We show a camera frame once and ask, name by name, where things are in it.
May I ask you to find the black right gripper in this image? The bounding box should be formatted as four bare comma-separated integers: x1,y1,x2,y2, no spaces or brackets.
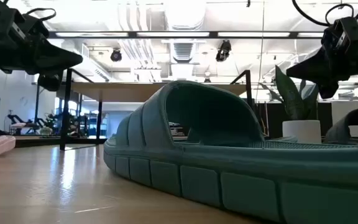
286,34,358,100

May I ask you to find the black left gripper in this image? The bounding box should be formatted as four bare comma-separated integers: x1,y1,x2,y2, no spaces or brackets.
0,26,84,92

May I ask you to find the black rubber slide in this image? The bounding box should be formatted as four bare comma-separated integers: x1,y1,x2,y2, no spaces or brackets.
323,106,358,146

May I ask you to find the wooden shelf with black frame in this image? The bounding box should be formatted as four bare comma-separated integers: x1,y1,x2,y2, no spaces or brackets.
59,68,256,152

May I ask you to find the green rubber slide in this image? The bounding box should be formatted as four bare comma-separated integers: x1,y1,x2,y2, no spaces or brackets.
103,80,358,224

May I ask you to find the green snake plant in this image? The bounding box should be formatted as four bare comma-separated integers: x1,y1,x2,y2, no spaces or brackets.
259,65,320,121

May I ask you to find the white plant pot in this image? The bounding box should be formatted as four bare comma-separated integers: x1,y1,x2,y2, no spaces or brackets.
282,119,322,144

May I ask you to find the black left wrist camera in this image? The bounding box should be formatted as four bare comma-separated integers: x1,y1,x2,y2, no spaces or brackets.
26,14,50,40

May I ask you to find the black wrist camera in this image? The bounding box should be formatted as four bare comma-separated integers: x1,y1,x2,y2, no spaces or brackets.
330,17,358,39
26,14,50,40

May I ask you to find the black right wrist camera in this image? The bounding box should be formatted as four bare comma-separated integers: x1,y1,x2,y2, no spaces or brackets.
330,17,358,39

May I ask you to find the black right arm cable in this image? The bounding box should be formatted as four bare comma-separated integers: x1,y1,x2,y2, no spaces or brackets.
291,0,358,27

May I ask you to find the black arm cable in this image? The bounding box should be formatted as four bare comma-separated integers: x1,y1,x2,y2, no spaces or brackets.
25,7,57,22
291,0,358,27

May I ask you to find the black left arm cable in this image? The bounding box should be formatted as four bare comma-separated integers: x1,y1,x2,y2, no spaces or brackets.
25,7,57,22

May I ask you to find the black hanging camera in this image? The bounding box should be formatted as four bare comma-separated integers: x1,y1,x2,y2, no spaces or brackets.
215,39,232,63

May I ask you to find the black metal rig frame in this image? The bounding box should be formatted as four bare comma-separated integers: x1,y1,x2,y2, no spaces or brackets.
14,30,326,147

